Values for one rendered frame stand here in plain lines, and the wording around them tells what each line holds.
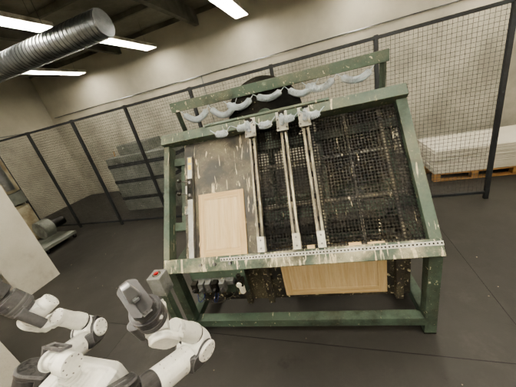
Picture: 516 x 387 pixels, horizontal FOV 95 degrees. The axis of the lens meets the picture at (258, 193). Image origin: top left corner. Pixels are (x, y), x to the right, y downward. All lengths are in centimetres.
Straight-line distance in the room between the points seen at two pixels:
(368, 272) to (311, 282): 51
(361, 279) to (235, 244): 116
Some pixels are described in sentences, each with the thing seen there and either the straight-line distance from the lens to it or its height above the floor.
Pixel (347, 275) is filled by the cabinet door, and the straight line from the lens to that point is 236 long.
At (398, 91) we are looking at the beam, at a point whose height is 186.
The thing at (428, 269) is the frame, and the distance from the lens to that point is 216.
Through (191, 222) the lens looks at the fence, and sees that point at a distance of 224.
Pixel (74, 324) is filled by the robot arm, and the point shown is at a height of 134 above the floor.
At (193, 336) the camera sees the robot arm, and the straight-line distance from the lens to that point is 102.
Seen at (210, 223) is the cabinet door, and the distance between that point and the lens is 218.
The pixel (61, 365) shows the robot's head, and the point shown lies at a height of 147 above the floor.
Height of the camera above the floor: 206
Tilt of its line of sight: 22 degrees down
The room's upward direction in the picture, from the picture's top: 13 degrees counter-clockwise
